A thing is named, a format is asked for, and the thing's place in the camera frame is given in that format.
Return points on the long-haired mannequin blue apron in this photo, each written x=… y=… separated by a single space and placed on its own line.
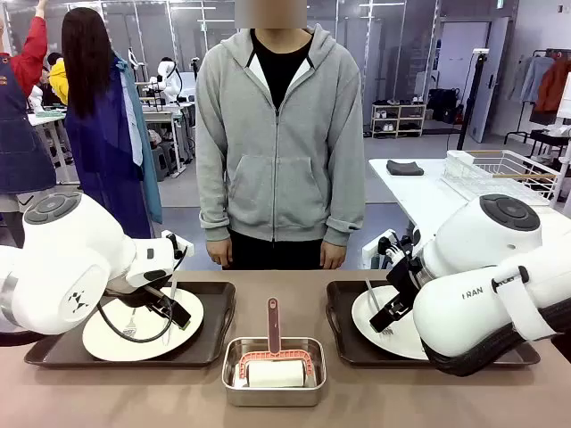
x=102 y=147

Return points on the mannequin denim apron red sleeve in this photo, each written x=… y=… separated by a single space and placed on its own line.
x=20 y=111

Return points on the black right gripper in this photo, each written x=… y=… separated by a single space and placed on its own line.
x=405 y=285

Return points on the wooden shoe rack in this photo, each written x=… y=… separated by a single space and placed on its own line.
x=398 y=120

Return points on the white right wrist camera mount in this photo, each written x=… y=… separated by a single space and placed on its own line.
x=394 y=247

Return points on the person in grey hoodie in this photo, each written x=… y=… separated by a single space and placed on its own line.
x=276 y=156

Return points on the white side table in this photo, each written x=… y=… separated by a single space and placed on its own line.
x=415 y=196

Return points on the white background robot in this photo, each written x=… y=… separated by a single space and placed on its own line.
x=168 y=82

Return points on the dark grey folded cloth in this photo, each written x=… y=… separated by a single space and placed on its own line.
x=403 y=168

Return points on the person's right forearm grey sleeve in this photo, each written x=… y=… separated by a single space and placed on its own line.
x=213 y=200

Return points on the white round plate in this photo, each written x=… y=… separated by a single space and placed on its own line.
x=363 y=312
x=143 y=348

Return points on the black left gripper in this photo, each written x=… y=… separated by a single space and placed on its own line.
x=138 y=298

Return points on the steel fork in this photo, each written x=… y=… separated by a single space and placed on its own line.
x=374 y=296
x=130 y=327

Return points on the black bags pile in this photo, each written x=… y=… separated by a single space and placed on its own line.
x=444 y=104

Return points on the grey plastic stool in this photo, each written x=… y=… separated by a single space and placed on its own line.
x=159 y=162

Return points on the brown pink lint roller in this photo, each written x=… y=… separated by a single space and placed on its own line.
x=274 y=325

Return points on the dark brown serving tray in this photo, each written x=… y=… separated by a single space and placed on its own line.
x=214 y=321
x=341 y=325

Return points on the rectangular steel pan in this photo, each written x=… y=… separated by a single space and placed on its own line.
x=274 y=397

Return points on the person in yellow top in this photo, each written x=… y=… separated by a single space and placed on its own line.
x=59 y=82

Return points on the person's left forearm grey sleeve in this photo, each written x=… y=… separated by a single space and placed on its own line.
x=345 y=200

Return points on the black clothes rack with garments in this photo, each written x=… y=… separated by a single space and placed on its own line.
x=546 y=89

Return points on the white background robot desk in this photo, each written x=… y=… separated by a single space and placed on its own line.
x=167 y=113

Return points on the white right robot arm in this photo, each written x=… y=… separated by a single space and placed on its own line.
x=482 y=249

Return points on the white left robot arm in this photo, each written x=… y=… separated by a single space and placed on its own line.
x=58 y=249

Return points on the black tripod stand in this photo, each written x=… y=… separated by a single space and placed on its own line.
x=473 y=98

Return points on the person's left hand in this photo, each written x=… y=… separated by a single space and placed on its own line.
x=333 y=254

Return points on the person's right hand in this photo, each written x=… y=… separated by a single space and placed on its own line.
x=219 y=252

